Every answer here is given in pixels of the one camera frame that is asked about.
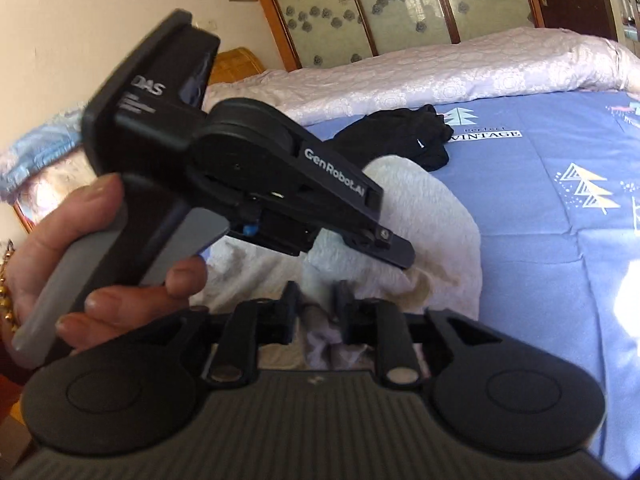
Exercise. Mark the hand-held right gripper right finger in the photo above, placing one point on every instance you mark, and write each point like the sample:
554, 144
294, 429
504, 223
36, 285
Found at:
346, 320

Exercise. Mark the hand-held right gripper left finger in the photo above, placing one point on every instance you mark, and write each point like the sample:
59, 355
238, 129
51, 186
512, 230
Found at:
287, 320

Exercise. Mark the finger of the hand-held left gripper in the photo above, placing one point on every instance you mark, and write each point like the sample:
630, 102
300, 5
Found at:
340, 180

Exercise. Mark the light grey pants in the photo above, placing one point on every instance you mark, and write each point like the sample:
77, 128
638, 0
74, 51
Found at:
425, 210

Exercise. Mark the person's left hand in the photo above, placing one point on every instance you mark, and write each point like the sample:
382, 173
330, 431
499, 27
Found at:
70, 220

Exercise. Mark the black folded garment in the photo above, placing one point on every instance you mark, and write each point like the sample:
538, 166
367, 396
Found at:
400, 130

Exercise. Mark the wooden bed headboard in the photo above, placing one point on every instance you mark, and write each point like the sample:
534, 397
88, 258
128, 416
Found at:
235, 65

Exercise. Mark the blue patterned pillow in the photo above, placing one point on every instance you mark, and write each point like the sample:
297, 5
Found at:
40, 147

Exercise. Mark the large floral pillow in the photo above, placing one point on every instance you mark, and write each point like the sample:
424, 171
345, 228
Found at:
55, 185

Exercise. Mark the white quilt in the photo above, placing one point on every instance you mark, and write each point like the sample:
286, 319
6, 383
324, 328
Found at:
450, 70

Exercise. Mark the wardrobe with frosted glass doors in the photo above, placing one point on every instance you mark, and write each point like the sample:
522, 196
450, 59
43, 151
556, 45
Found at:
390, 5

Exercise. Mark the blue printed bed sheet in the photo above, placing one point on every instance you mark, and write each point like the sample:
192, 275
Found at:
550, 240

